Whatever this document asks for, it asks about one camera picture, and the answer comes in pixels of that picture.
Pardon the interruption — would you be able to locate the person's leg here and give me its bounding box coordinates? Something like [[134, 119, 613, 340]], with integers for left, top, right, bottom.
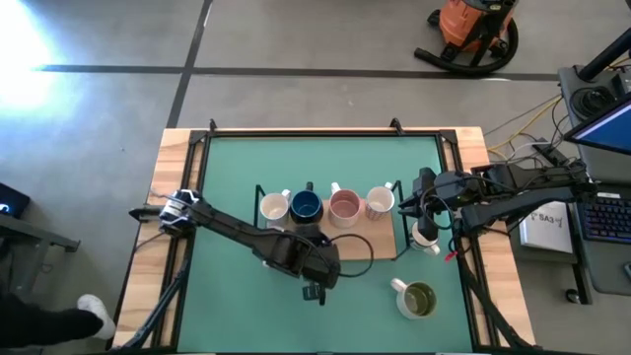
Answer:
[[0, 290, 105, 349]]

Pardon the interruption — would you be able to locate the black pole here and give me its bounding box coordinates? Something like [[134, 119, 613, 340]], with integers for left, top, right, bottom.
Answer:
[[577, 39, 631, 84]]

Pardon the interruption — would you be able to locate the yellow floor cable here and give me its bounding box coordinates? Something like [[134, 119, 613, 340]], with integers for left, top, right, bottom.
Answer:
[[487, 96, 564, 164]]

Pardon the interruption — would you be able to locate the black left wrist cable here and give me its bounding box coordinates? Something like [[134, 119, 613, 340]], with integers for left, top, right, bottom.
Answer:
[[328, 232, 376, 279]]

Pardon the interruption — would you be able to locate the black power strip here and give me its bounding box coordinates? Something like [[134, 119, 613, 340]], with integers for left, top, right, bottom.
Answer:
[[530, 140, 569, 170]]

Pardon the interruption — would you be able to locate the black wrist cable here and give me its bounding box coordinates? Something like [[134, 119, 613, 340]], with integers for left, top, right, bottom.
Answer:
[[420, 180, 457, 231], [328, 232, 376, 279]]

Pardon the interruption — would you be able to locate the white box with lettering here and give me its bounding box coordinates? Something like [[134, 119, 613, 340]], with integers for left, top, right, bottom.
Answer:
[[518, 199, 575, 255]]

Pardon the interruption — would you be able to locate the black keyboard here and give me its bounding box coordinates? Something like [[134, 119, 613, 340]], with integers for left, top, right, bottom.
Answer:
[[573, 189, 631, 244]]

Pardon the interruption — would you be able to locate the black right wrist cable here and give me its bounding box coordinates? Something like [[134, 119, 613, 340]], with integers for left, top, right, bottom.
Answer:
[[420, 180, 457, 231]]

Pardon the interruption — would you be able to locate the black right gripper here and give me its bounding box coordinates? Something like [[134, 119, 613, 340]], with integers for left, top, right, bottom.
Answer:
[[396, 166, 472, 243]]

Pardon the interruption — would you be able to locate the coiled black cable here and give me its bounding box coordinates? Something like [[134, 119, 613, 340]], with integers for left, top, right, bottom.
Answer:
[[570, 84, 617, 119]]

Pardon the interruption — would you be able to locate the white mug olive interior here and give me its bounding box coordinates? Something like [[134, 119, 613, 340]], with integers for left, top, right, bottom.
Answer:
[[389, 277, 438, 320]]

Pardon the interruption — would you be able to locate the black device with blue light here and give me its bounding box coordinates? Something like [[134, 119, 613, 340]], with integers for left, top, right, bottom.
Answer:
[[0, 180, 32, 221]]

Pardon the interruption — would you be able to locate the black vacuum hose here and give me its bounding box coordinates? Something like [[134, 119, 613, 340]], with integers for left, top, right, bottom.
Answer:
[[413, 17, 521, 76]]

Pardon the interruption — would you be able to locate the navy mug blue interior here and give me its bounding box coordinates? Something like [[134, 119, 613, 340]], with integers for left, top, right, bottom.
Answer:
[[289, 180, 325, 226]]

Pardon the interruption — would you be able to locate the computer monitor blue screen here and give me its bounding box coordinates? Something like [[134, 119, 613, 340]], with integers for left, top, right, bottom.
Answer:
[[563, 96, 631, 157]]

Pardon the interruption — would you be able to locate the orange shop vacuum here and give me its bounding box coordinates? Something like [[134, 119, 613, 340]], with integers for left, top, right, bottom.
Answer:
[[426, 0, 519, 55]]

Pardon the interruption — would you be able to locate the person's white shoe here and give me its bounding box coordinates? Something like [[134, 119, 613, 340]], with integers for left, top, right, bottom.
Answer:
[[77, 293, 117, 341]]

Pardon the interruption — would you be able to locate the grey desk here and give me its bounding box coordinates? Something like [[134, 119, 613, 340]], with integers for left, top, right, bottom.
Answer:
[[557, 63, 631, 297]]

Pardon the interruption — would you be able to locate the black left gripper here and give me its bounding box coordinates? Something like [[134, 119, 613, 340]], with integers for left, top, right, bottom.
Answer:
[[300, 238, 343, 308]]

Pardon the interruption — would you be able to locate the wooden tray board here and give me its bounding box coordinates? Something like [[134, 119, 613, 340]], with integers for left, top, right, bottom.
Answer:
[[253, 180, 413, 262]]

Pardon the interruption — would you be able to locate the white mug red pattern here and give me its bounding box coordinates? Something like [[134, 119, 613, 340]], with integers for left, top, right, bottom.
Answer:
[[364, 180, 396, 222]]

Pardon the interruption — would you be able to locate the pink mug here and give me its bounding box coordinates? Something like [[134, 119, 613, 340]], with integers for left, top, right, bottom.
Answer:
[[327, 181, 363, 230]]

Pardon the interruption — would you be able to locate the plain white mug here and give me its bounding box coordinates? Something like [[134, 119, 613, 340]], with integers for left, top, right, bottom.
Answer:
[[259, 188, 293, 229]]

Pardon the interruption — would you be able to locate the green table mat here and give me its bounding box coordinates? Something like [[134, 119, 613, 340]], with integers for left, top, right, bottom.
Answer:
[[175, 135, 475, 354]]

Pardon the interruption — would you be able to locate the grey metal stand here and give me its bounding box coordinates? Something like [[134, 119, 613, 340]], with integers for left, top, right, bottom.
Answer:
[[0, 212, 82, 297]]

